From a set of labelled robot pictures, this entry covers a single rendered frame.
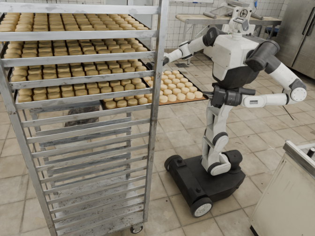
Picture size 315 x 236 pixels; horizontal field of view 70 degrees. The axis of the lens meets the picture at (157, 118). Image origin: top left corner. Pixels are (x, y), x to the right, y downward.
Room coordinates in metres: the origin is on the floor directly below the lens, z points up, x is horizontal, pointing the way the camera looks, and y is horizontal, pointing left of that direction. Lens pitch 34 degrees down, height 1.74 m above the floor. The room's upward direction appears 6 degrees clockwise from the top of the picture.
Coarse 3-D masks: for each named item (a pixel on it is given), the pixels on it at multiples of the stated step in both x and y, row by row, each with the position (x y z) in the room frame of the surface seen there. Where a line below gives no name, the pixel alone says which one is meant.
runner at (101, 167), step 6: (144, 156) 0.97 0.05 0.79; (114, 162) 0.90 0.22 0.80; (120, 162) 0.91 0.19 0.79; (126, 162) 0.93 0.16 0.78; (90, 168) 0.84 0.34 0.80; (96, 168) 0.85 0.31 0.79; (102, 168) 0.86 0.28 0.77; (66, 174) 0.78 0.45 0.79; (72, 174) 0.80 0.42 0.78; (78, 174) 0.81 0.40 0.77; (42, 180) 0.73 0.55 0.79; (48, 180) 0.74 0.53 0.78; (54, 180) 0.76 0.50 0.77
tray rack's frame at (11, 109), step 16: (0, 0) 1.10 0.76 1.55; (0, 64) 0.70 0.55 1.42; (0, 80) 0.70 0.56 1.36; (16, 112) 0.70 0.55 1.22; (16, 128) 0.69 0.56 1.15; (32, 160) 0.71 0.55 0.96; (48, 160) 1.11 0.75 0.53; (32, 176) 0.69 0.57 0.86; (48, 176) 1.10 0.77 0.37; (128, 176) 1.36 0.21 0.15; (64, 192) 1.13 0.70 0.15; (96, 192) 1.16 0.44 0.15; (112, 192) 1.17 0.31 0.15; (128, 192) 1.19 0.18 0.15; (48, 208) 0.71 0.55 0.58; (80, 208) 1.00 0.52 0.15; (112, 208) 1.03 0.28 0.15; (128, 208) 1.04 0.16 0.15; (48, 224) 0.69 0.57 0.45; (80, 224) 0.88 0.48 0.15; (112, 224) 0.90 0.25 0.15; (128, 224) 0.91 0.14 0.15
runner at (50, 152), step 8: (128, 136) 0.93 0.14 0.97; (136, 136) 0.95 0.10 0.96; (144, 136) 0.97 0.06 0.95; (80, 144) 0.82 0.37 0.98; (88, 144) 0.84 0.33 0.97; (96, 144) 0.86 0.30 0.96; (104, 144) 0.87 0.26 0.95; (40, 152) 0.75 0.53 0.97; (48, 152) 0.76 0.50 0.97; (56, 152) 0.77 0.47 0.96
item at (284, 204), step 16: (288, 160) 1.04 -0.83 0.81; (272, 176) 1.08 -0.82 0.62; (288, 176) 0.99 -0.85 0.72; (304, 176) 0.92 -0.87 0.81; (272, 192) 1.03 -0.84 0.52; (288, 192) 0.95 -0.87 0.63; (304, 192) 0.88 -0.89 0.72; (256, 208) 1.07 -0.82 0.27; (272, 208) 0.98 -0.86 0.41; (288, 208) 0.90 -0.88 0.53; (304, 208) 0.83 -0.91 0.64; (256, 224) 1.01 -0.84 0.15; (272, 224) 0.92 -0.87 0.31; (288, 224) 0.85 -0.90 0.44; (304, 224) 0.79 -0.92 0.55
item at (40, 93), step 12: (72, 84) 0.98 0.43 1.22; (84, 84) 1.00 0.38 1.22; (96, 84) 0.97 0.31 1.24; (108, 84) 0.99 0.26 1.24; (120, 84) 1.03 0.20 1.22; (132, 84) 1.01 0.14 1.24; (144, 84) 1.02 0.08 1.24; (24, 96) 0.79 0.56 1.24; (36, 96) 0.80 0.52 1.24; (48, 96) 0.82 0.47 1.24; (60, 96) 0.86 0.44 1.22
